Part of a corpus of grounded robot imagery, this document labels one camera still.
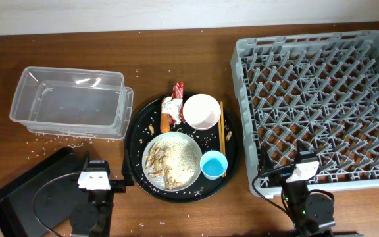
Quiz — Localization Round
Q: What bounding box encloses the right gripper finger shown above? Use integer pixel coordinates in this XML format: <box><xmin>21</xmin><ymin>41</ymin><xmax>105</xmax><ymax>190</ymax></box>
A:
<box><xmin>297</xmin><ymin>140</ymin><xmax>313</xmax><ymax>155</ymax></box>
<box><xmin>259</xmin><ymin>145</ymin><xmax>274</xmax><ymax>178</ymax></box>

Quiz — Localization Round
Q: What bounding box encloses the pile of peanut shells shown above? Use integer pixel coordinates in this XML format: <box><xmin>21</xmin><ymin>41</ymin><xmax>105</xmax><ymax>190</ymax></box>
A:
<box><xmin>144</xmin><ymin>142</ymin><xmax>184</xmax><ymax>190</ymax></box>

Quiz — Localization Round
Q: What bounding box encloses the grey plate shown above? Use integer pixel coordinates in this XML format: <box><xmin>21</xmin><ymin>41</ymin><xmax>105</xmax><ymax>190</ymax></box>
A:
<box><xmin>141</xmin><ymin>132</ymin><xmax>202</xmax><ymax>192</ymax></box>

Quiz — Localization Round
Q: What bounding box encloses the blue cup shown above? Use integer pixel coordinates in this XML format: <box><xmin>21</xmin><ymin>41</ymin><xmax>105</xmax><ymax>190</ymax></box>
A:
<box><xmin>200</xmin><ymin>151</ymin><xmax>228</xmax><ymax>180</ymax></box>

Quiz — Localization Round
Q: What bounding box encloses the pile of rice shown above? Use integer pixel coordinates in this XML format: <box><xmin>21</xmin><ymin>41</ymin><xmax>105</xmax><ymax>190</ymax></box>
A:
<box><xmin>158</xmin><ymin>133</ymin><xmax>201</xmax><ymax>190</ymax></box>

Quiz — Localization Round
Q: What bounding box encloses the wooden chopstick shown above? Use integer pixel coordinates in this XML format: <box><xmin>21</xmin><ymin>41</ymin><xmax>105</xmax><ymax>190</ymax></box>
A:
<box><xmin>219</xmin><ymin>101</ymin><xmax>226</xmax><ymax>159</ymax></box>
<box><xmin>218</xmin><ymin>118</ymin><xmax>223</xmax><ymax>153</ymax></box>

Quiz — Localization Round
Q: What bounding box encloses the orange carrot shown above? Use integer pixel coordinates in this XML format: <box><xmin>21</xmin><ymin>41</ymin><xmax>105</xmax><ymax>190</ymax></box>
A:
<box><xmin>160</xmin><ymin>108</ymin><xmax>170</xmax><ymax>133</ymax></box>

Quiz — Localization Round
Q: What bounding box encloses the white tissue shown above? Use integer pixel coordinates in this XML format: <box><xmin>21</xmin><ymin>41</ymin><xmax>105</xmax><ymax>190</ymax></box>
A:
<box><xmin>161</xmin><ymin>97</ymin><xmax>183</xmax><ymax>125</ymax></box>

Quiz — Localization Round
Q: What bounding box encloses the red snack wrapper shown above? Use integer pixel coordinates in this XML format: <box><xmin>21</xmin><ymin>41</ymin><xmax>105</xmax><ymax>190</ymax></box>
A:
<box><xmin>172</xmin><ymin>82</ymin><xmax>185</xmax><ymax>122</ymax></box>

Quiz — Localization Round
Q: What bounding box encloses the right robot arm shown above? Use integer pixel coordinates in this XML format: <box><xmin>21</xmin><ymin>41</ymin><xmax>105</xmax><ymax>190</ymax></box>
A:
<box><xmin>251</xmin><ymin>141</ymin><xmax>335</xmax><ymax>236</ymax></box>

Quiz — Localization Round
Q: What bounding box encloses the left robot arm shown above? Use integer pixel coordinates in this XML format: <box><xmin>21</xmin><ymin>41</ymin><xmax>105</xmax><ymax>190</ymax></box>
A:
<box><xmin>69</xmin><ymin>151</ymin><xmax>134</xmax><ymax>237</ymax></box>

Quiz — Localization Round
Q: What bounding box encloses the grey dishwasher rack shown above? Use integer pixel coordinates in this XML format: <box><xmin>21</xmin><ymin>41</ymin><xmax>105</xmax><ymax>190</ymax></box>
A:
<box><xmin>231</xmin><ymin>30</ymin><xmax>379</xmax><ymax>198</ymax></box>

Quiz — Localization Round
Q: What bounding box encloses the peanut shell on tray right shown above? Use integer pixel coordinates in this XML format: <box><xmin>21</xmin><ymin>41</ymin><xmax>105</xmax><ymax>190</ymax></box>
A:
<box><xmin>225</xmin><ymin>131</ymin><xmax>232</xmax><ymax>141</ymax></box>

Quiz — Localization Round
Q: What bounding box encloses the peanut shell on tray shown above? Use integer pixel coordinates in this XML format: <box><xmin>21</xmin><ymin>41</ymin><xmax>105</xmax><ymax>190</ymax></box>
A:
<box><xmin>148</xmin><ymin>124</ymin><xmax>155</xmax><ymax>134</ymax></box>
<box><xmin>225</xmin><ymin>131</ymin><xmax>232</xmax><ymax>141</ymax></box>

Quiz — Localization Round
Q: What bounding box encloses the peanut shell on tray left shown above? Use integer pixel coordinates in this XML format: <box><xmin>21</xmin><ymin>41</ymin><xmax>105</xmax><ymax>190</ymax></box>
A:
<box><xmin>148</xmin><ymin>124</ymin><xmax>155</xmax><ymax>134</ymax></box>

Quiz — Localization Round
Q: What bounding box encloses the clear plastic bin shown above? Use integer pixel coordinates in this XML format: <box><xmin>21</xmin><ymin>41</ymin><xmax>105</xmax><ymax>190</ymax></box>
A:
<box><xmin>9</xmin><ymin>66</ymin><xmax>134</xmax><ymax>140</ymax></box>

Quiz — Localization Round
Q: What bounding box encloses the round black tray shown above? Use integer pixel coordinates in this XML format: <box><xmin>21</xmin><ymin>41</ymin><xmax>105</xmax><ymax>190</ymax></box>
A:
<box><xmin>124</xmin><ymin>93</ymin><xmax>242</xmax><ymax>203</ymax></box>

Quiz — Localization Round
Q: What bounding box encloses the black rectangular bin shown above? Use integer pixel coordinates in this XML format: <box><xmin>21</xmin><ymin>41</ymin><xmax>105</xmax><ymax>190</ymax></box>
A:
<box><xmin>0</xmin><ymin>147</ymin><xmax>88</xmax><ymax>236</ymax></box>

